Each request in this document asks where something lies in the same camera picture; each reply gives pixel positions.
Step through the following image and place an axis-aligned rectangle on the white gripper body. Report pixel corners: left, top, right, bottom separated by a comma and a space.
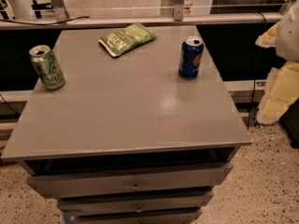
276, 0, 299, 62

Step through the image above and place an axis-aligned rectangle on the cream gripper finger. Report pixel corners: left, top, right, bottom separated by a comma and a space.
255, 22, 279, 49
256, 61, 299, 125

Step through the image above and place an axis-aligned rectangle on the green soda can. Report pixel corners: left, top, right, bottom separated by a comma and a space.
29, 45, 65, 91

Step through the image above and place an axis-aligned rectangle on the blue Pepsi can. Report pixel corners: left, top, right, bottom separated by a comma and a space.
178, 36, 204, 79

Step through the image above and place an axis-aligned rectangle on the top grey drawer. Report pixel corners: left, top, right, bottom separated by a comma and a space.
27, 162, 233, 198

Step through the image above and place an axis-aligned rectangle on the grey drawer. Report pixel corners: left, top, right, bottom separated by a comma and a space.
58, 189, 213, 217
69, 207, 202, 224
27, 162, 233, 198

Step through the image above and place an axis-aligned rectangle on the green chip bag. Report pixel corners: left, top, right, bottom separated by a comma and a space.
98, 22, 157, 58

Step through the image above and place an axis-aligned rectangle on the middle grey drawer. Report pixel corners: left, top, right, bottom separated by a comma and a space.
58, 189, 213, 217

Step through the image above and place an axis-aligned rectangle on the bottom grey drawer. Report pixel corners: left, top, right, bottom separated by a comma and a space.
69, 207, 202, 224

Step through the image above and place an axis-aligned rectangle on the grey drawer cabinet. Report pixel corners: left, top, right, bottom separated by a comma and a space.
0, 25, 253, 224

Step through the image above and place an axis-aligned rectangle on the white pipe top left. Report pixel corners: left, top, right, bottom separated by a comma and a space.
0, 0, 36, 21

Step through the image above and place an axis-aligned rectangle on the black hanging cable right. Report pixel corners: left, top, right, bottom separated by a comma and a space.
247, 12, 269, 131

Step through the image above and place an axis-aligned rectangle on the black cable on rail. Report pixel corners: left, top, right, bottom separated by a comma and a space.
0, 15, 92, 26

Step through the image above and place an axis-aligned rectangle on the grey metal rail frame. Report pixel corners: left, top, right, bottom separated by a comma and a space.
0, 0, 297, 30

